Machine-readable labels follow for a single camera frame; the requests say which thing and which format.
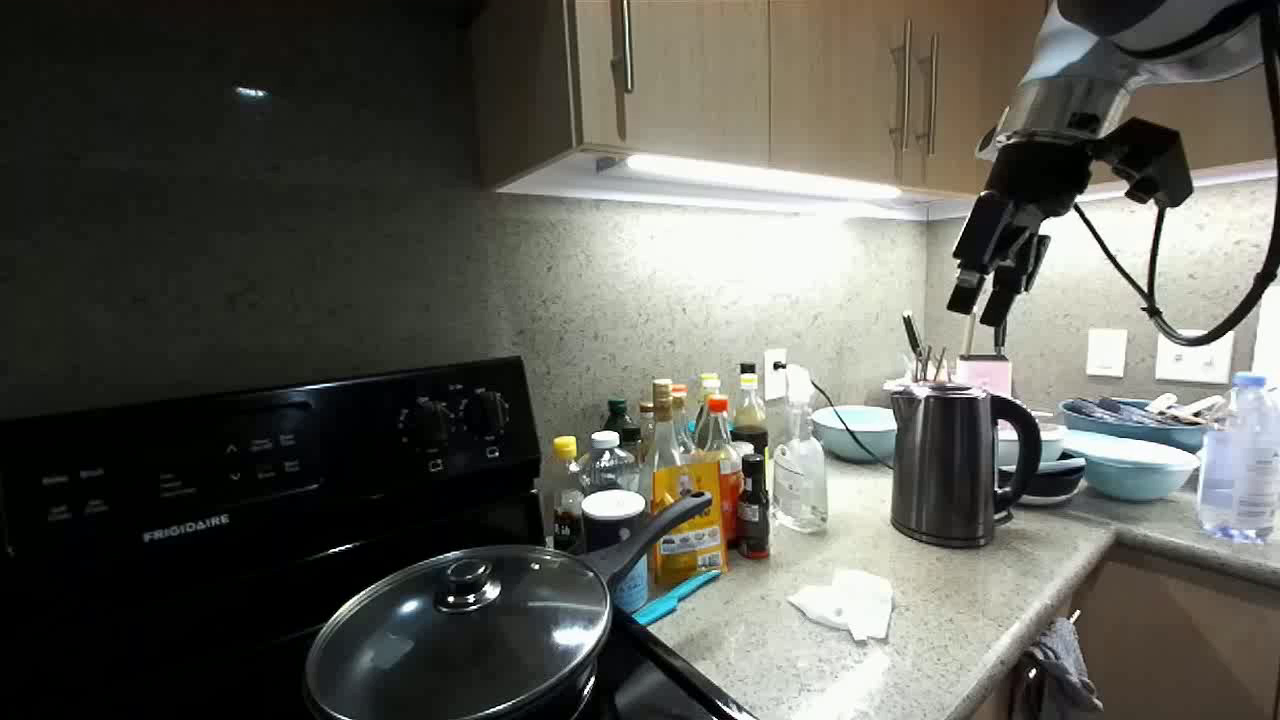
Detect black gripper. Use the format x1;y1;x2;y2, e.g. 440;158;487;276
948;139;1092;352

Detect white napkin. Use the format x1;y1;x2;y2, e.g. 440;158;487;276
788;569;897;646

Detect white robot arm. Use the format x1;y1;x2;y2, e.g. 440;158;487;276
948;0;1280;330

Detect dark steel electric kettle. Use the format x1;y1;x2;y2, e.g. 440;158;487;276
892;384;1042;550

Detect light blue bowl back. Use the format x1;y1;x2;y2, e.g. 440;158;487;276
813;406;897;466

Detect light blue bowl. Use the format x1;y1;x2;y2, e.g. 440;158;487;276
1063;431;1200;506
813;406;897;466

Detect blue dish rack tray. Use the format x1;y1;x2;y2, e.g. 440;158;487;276
1062;392;1228;451

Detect light blue bowl right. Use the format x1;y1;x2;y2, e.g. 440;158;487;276
1063;431;1200;506

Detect clear spray bottle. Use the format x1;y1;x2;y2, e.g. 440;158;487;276
778;364;829;537

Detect clear plastic water bottle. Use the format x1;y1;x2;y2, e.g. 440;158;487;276
1197;374;1278;543

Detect orange sauce bottle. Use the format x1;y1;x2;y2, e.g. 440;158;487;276
701;392;743;550

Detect dark soy sauce bottle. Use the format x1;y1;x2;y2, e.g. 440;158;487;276
739;456;768;561

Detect under cabinet light strip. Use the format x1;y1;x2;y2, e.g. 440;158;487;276
599;151;905;199

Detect yellow label oil bottle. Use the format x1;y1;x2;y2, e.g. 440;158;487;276
649;379;723;588

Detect hanging dish towel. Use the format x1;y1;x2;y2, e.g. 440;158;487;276
1026;616;1103;720

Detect white lid jar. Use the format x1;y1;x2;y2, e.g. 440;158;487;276
579;489;649;612

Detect yellow cap bottle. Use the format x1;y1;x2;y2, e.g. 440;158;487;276
546;438;584;554

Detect wooden upper cabinets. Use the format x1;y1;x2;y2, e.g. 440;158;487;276
472;0;1047;199

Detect black frying pan glass lid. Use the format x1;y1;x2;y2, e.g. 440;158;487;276
304;494;712;720

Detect black electric stove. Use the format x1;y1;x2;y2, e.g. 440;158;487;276
0;356;753;720

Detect white wall outlet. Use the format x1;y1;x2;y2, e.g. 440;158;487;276
1086;330;1127;379

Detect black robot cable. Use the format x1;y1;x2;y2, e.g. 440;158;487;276
1070;23;1280;352

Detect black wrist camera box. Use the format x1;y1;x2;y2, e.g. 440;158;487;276
1092;115;1194;209

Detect white wall switch plate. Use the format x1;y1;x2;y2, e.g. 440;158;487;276
1157;336;1231;384

